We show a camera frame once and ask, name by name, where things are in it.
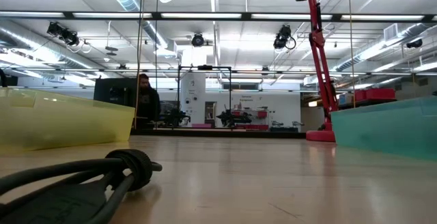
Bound yellow hanging cord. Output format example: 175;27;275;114
133;0;147;129

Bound yellow translucent plastic bin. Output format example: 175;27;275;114
0;86;136;153

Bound black aluminium table frame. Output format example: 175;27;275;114
131;128;307;139

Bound black monitor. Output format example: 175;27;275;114
94;77;137;108

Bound silver ventilation duct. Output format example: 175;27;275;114
98;0;170;49

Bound red desk lamp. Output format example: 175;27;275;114
286;0;339;143

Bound black beam with light strips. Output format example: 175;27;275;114
0;10;437;23

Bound teal translucent plastic bin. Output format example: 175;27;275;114
330;96;437;162

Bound black USB cable thick tie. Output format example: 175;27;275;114
0;148;163;224

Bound parts rack with bins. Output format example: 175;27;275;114
337;87;397;111

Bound person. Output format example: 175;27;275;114
136;73;162;129

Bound black hanging camera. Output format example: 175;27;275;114
191;32;205;48
46;21;80;46
272;25;296;51

